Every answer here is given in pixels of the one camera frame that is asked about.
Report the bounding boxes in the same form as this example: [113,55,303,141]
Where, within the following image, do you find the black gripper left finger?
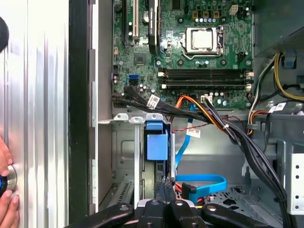
[63,180,167,228]

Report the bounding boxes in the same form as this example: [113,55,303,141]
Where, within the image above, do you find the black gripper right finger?
[166,176,271,228]

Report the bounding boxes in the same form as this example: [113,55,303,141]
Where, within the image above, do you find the orange red power wire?
[174,180,209,207]

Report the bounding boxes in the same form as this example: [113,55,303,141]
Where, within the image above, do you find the blue data wire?
[174,102,228,205]

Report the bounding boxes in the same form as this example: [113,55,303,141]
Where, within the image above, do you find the hard disk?
[143,120,177,200]

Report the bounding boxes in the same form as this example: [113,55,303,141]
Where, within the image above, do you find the round black tool blue ring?
[0,164,19,198]

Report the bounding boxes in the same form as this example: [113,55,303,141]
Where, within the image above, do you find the metal disk bay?
[97,113,177,211]

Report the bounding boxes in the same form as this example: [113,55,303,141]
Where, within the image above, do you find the person's hand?
[0,135,21,228]

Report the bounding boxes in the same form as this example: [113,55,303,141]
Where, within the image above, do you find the grey metal drive cage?
[241,102,304,217]

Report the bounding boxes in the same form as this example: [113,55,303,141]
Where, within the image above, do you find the black PC case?
[68,0,304,228]

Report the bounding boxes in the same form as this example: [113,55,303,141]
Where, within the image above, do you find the blue SATA port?
[128,74,140,86]

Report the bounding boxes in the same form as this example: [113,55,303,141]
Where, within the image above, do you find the green motherboard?
[111,0,255,110]

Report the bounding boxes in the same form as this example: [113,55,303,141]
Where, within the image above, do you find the metal locking lever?
[181,50,225,61]

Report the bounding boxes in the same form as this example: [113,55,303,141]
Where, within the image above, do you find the silver CPU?
[191,29,214,51]

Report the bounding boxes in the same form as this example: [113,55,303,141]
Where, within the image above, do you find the metal socket cover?
[185,27,220,55]

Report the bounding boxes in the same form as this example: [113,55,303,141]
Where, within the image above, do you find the black graphics card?
[147,0,162,55]

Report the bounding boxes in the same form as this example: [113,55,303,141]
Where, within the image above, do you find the black expansion slot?
[122,0,128,48]

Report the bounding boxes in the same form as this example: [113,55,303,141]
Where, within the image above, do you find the white expansion slot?
[132,0,140,40]

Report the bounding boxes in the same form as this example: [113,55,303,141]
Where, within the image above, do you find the black rounded object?
[0,16,10,53]

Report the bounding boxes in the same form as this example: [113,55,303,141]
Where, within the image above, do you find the black cable bundle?
[111,85,294,228]

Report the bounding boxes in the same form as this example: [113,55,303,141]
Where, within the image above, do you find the orange motherboard wire bundle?
[175,94,228,131]

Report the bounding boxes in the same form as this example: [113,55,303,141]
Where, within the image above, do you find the yellow power supply wires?
[273,52,304,103]

